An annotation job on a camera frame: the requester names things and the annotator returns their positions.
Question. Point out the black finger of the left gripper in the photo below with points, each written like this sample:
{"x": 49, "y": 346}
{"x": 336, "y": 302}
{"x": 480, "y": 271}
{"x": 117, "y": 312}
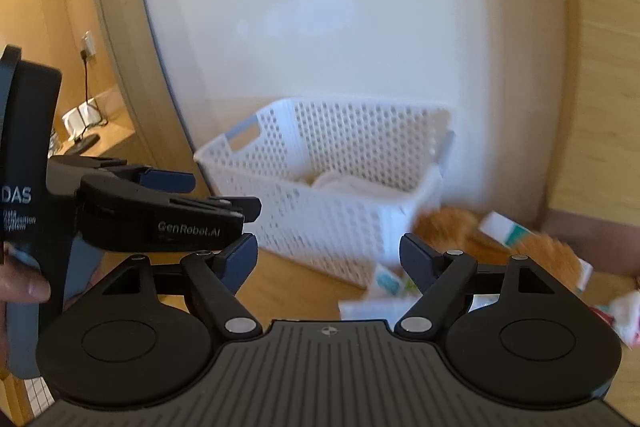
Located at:
{"x": 120, "y": 216}

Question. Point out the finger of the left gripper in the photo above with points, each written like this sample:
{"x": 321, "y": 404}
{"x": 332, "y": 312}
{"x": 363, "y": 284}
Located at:
{"x": 150, "y": 176}

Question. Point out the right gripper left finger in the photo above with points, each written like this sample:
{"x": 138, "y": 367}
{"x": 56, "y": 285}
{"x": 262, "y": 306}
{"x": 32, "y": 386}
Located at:
{"x": 212, "y": 281}

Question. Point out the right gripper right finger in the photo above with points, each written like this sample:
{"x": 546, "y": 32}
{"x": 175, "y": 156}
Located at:
{"x": 442, "y": 279}

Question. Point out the white sock with black print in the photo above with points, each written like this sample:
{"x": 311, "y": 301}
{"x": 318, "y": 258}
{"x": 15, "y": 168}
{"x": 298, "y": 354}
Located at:
{"x": 336, "y": 182}

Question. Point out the person's left hand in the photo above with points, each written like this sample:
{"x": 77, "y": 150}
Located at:
{"x": 23, "y": 288}

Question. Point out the brown plush toy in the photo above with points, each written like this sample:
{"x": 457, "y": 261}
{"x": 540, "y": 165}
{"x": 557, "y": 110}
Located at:
{"x": 455, "y": 228}

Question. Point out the teal small packet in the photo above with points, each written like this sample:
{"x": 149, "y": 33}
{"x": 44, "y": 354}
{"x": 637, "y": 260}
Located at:
{"x": 386, "y": 283}

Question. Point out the white charger box on shelf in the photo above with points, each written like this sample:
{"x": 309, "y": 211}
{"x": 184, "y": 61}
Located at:
{"x": 79, "y": 119}

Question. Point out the blue face mask in wrapper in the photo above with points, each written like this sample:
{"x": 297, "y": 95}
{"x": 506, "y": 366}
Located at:
{"x": 389, "y": 309}

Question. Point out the white perforated plastic basket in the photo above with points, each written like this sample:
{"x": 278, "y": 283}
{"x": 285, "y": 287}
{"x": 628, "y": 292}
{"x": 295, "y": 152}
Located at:
{"x": 400, "y": 145}

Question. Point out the crumpled white red plastic bag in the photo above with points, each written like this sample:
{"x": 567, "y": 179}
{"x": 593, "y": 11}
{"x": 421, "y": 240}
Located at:
{"x": 623, "y": 315}

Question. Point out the wall socket with black cable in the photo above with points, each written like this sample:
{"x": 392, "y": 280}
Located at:
{"x": 88, "y": 50}

